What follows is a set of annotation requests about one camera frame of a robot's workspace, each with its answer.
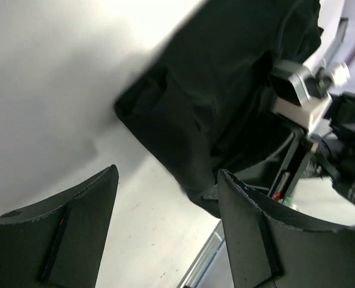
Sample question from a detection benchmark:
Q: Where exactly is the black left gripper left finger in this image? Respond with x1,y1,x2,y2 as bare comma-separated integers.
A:
0,165,119,287

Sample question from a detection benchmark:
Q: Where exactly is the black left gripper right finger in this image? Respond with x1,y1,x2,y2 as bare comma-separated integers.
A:
217,170,355,287

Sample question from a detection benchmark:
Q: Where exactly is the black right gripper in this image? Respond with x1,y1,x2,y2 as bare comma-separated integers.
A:
267,91,355,215

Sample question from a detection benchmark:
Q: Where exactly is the black t shirt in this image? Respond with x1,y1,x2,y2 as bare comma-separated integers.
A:
114,1,323,217

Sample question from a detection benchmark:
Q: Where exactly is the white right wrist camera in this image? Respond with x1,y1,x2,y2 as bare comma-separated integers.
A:
269,61,350,134

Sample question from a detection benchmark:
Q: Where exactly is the aluminium frame rail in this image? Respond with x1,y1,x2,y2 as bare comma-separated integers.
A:
177,220,225,288

